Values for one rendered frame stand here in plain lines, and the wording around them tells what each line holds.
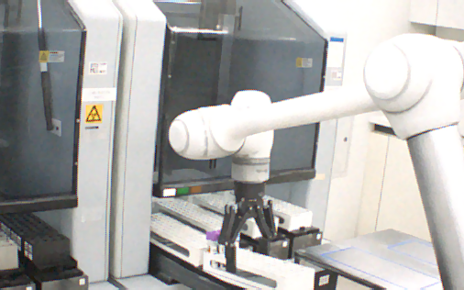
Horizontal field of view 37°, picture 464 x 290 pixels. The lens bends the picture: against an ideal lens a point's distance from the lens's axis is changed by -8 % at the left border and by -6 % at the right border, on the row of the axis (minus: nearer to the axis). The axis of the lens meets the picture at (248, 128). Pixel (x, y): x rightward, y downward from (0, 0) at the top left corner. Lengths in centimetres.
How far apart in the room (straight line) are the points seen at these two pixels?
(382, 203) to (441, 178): 317
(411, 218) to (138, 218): 257
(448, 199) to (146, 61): 93
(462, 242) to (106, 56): 99
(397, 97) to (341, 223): 325
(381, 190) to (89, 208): 279
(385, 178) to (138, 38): 276
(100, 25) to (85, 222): 50
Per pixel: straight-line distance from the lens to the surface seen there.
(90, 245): 189
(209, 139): 158
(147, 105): 189
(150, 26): 186
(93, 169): 183
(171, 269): 196
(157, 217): 212
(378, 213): 443
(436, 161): 124
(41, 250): 180
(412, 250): 222
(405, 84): 120
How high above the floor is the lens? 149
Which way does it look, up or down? 10 degrees down
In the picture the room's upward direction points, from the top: 6 degrees clockwise
